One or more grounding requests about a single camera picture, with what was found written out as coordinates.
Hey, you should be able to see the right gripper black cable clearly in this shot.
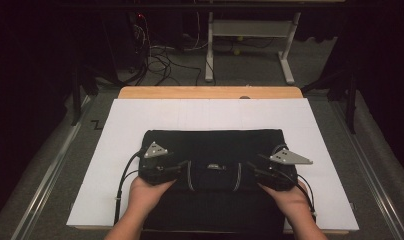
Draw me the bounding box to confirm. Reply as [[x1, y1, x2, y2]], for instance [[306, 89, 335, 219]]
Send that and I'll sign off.
[[270, 143, 318, 222]]

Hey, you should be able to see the black stand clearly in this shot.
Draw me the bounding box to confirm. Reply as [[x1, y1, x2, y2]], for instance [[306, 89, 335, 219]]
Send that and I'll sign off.
[[69, 61, 103, 127], [301, 66, 359, 135]]

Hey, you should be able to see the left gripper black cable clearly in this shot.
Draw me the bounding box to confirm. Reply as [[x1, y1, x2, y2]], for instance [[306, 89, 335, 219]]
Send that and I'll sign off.
[[113, 149, 147, 225]]

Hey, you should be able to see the white board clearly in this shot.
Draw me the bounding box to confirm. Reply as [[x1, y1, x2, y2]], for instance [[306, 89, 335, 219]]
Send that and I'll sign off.
[[66, 98, 360, 233]]

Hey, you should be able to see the black knit vest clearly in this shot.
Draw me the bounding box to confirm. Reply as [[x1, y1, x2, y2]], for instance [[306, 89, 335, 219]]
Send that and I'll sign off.
[[138, 129, 299, 234]]

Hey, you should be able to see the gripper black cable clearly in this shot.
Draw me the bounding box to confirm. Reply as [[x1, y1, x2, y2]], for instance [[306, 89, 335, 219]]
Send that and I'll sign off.
[[270, 143, 318, 222], [113, 149, 147, 225]]

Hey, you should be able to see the tangle of floor cables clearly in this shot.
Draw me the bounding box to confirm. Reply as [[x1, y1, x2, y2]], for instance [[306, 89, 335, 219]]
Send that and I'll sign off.
[[133, 13, 206, 87]]

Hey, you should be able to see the person's left hand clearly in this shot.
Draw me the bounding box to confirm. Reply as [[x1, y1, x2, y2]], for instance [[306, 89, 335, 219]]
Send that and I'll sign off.
[[127, 177, 178, 215]]

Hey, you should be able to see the dark equipment with red light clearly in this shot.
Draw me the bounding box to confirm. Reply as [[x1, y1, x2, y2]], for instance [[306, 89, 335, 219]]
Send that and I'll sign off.
[[99, 11, 151, 75]]

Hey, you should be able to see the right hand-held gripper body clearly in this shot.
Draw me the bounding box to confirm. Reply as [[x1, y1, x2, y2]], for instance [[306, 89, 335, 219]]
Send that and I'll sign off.
[[256, 148, 314, 192]]

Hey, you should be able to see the person's right hand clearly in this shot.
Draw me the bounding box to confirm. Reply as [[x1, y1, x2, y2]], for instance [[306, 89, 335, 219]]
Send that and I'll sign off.
[[257, 181, 312, 218]]

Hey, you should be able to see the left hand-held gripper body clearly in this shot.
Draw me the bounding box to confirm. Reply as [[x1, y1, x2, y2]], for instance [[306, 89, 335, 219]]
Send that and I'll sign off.
[[137, 141, 183, 187]]

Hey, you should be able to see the white metal table frame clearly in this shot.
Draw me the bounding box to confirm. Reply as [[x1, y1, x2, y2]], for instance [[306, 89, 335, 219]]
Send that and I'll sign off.
[[204, 11, 303, 86]]

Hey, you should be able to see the wooden table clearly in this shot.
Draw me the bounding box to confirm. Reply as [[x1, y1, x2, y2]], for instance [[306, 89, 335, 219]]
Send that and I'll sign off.
[[118, 85, 304, 100]]

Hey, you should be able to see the metal floor rail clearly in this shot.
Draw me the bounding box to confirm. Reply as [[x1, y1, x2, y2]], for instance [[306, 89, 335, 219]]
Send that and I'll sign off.
[[328, 99, 404, 240], [9, 95, 93, 240]]

